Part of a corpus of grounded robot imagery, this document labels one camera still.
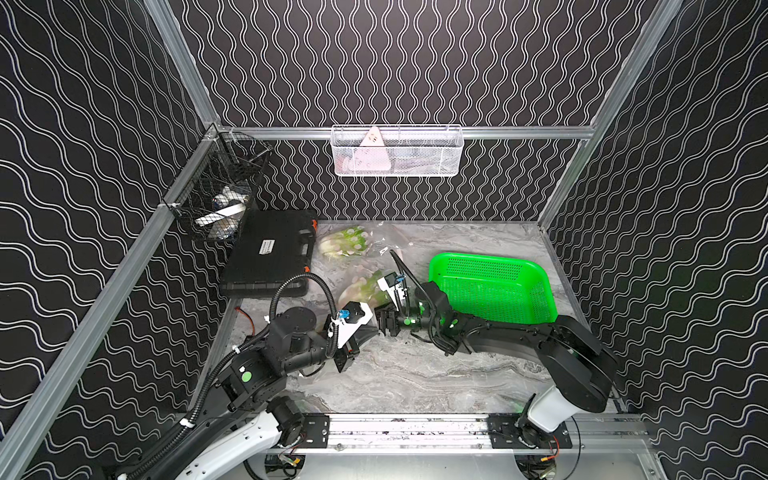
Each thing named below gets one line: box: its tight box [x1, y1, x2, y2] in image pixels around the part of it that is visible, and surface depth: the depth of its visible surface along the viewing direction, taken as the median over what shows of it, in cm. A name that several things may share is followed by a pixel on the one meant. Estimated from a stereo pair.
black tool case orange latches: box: [220, 209, 318, 298], surface depth 104 cm
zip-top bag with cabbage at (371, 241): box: [316, 221, 415, 263], surface depth 105 cm
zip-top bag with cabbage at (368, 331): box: [355, 312, 380, 348], surface depth 64 cm
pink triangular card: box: [343, 126, 391, 171], surface depth 92 cm
